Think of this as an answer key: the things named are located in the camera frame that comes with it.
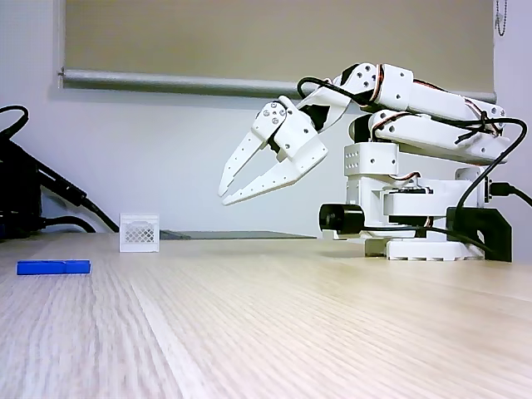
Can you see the black table clamp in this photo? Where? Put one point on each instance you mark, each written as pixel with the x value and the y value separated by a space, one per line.
pixel 496 232

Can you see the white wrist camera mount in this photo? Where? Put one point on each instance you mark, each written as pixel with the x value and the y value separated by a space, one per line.
pixel 328 101

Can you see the beige roller blind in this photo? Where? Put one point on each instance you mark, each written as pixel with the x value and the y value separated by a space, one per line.
pixel 249 37

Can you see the small white lattice crate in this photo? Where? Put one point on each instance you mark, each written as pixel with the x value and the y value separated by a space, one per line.
pixel 139 232

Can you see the blue peg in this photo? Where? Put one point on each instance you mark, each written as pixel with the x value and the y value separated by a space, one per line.
pixel 52 267

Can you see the black device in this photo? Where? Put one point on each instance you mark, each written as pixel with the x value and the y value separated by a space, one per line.
pixel 16 191

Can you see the flat dark grey mat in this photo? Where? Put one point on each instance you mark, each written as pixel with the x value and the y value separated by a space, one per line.
pixel 237 235

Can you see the black round clamp knob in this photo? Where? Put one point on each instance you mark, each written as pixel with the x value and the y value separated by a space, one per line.
pixel 347 218

